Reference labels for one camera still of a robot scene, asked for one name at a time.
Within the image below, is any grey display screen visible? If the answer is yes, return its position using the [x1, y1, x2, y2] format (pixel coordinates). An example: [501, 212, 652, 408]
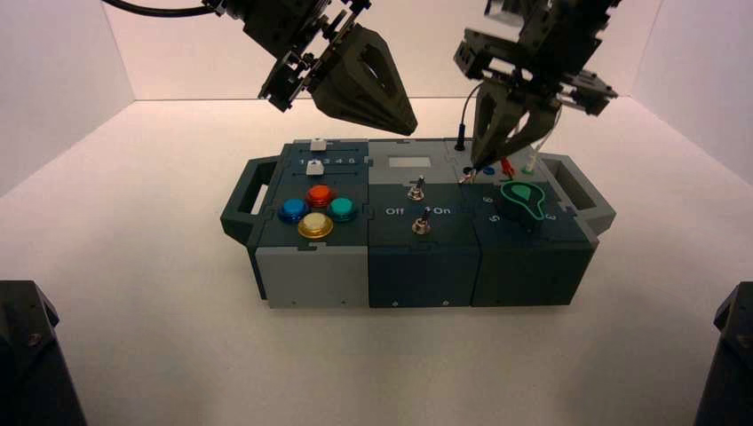
[388, 156, 433, 171]

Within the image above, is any black banana plug wire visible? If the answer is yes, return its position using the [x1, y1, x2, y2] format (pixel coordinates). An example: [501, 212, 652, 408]
[453, 81, 489, 178]

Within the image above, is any red push button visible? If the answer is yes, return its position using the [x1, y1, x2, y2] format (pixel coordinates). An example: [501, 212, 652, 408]
[306, 184, 335, 209]

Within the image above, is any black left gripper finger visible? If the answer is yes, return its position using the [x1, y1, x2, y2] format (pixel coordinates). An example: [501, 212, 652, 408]
[310, 26, 413, 137]
[356, 23, 419, 137]

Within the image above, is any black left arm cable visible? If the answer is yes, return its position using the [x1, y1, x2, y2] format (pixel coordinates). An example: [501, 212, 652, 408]
[100, 0, 218, 18]

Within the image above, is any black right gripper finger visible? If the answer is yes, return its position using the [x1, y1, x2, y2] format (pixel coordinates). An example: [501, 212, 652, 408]
[472, 79, 522, 168]
[483, 106, 561, 167]

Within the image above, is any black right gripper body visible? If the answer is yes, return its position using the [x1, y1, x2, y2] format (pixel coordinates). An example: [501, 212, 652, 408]
[454, 0, 622, 115]

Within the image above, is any blue push button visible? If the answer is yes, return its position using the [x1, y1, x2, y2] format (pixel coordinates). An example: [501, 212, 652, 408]
[277, 198, 310, 225]

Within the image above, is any grey and teal control box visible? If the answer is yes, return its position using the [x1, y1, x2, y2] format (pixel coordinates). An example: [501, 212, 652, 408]
[218, 138, 616, 310]

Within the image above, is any yellow push button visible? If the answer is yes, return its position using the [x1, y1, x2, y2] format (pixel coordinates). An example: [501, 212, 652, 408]
[297, 212, 335, 241]

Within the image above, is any white banana plug wire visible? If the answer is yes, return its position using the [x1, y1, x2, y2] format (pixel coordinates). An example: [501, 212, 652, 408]
[517, 99, 560, 175]

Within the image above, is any black green rotary knob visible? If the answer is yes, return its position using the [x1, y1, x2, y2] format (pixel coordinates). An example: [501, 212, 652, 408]
[493, 179, 561, 235]

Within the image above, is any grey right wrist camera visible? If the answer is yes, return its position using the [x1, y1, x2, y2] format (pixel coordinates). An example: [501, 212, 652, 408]
[483, 0, 525, 29]

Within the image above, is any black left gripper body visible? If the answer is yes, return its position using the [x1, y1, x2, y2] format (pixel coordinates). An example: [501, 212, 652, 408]
[202, 0, 373, 113]

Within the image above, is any teal push button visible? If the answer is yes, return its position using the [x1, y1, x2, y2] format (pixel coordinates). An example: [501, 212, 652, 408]
[325, 197, 358, 224]

